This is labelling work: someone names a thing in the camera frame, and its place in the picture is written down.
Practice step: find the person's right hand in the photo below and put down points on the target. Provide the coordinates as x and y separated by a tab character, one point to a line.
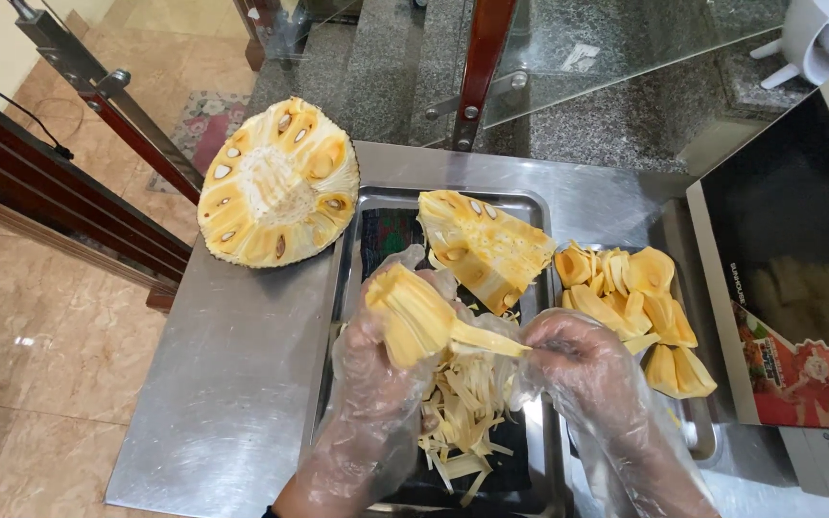
591	378

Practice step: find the person's right fingers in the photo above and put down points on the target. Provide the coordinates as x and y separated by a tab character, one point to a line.
550	344

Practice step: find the glass panel with wooden post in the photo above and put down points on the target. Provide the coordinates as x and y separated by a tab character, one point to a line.
601	50

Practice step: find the pile of jackfruit fibre strips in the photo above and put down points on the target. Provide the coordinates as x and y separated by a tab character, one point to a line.
465	417

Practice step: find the jackfruit wedge with seeds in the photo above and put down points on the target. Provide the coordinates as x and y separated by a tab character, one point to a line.
486	244

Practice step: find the small steel tray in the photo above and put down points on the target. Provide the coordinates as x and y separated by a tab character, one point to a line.
699	424

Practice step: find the wooden stair railing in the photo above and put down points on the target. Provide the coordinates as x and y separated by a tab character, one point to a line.
62	187

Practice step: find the white plastic appliance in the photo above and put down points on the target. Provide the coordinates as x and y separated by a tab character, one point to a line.
825	36

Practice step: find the pile of jackfruit pods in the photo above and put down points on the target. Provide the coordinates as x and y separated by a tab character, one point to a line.
637	295

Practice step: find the person's left fingers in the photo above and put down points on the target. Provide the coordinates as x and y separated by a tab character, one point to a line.
437	282

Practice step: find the floral floor rug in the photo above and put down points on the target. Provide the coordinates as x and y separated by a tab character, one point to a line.
202	133

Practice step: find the yellow jackfruit chunk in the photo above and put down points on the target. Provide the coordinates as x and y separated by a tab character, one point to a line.
422	316

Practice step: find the round half jackfruit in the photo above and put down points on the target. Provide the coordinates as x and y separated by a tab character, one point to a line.
278	187

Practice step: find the person's left hand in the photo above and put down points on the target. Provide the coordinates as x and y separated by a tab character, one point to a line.
375	388

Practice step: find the large steel tray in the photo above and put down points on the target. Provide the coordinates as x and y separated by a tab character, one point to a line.
346	288

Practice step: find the white microwave oven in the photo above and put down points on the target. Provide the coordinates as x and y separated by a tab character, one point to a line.
789	259

